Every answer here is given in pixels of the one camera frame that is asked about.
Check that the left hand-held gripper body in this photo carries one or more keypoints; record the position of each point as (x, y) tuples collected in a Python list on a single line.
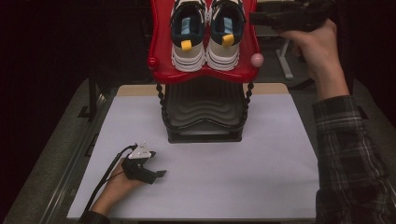
[(137, 171)]

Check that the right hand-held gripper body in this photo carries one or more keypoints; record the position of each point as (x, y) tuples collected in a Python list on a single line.
[(305, 17)]

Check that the white and blue sneaker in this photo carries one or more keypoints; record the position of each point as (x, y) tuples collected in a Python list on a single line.
[(225, 37), (188, 37)]

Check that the red and black shoe rack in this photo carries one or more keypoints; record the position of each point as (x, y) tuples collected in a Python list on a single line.
[(204, 105)]

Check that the person's left hand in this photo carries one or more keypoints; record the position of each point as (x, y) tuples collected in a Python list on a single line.
[(120, 186)]

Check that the person's right hand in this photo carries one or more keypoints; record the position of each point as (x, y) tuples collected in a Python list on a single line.
[(320, 49)]

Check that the white metal desk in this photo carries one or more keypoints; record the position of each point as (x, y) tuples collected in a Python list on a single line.
[(285, 62)]

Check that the pale table mat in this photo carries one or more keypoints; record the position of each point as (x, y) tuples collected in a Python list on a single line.
[(218, 174)]

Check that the metal table rail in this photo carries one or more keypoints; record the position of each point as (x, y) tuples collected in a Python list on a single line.
[(77, 161)]

